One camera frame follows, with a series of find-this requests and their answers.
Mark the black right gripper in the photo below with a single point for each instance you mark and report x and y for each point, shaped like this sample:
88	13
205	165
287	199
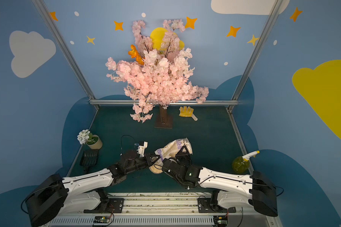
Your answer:
170	165

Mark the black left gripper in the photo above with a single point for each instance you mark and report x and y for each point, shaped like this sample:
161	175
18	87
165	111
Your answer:
147	159

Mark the white purple oats bag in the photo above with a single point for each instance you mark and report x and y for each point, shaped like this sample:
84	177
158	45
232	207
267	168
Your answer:
172	148

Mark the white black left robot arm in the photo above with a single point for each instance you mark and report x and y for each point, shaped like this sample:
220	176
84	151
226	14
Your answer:
53	195

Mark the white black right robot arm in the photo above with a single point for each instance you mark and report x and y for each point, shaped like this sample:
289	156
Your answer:
253	190

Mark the yellow hand-shaped toy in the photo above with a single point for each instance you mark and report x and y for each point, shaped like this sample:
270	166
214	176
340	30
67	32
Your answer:
187	112

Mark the yellow green spray bottle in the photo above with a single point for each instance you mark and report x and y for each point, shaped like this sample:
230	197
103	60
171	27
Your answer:
242	163

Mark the black plastic scoop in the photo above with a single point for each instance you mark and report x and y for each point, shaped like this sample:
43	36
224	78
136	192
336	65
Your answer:
89	159

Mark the beige flower pot white flowers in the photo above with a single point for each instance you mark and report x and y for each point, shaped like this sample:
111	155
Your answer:
91	140

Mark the right green circuit board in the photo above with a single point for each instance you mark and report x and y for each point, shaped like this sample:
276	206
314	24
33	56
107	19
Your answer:
220	221

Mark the green circuit board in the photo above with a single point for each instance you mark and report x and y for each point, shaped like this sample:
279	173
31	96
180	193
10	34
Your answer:
102	220
220	221

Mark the left green circuit board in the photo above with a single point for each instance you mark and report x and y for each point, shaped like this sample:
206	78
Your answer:
102	220

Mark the pink blossom artificial tree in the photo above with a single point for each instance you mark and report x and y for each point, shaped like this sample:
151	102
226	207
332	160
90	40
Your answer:
159	72

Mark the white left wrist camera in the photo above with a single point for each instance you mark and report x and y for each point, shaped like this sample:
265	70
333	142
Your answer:
141	146

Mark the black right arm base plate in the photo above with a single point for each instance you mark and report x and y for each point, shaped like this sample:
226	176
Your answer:
206	205

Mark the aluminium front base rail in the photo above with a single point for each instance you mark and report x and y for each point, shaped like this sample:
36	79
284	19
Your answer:
165	210

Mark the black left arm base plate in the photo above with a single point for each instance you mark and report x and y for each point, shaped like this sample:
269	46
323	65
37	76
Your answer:
111	205

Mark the aluminium right frame post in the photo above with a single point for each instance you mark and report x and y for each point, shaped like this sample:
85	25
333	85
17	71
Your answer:
268	26

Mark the aluminium frame post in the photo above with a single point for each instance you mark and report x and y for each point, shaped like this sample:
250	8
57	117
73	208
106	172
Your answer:
268	26
51	25

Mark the aluminium left frame post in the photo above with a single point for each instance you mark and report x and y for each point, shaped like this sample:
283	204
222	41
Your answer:
51	25

